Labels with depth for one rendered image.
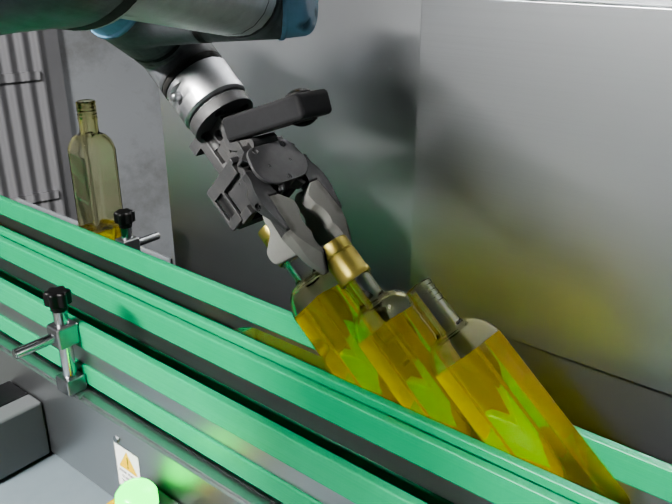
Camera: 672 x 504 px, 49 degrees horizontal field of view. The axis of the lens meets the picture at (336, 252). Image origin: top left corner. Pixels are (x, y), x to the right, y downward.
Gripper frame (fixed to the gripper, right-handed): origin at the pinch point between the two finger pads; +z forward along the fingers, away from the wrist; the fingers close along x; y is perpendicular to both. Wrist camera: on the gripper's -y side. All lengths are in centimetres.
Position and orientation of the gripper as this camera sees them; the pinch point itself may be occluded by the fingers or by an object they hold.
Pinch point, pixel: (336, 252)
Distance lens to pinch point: 73.8
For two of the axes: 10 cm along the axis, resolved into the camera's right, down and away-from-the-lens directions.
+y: -5.2, 5.2, 6.8
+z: 5.7, 8.0, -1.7
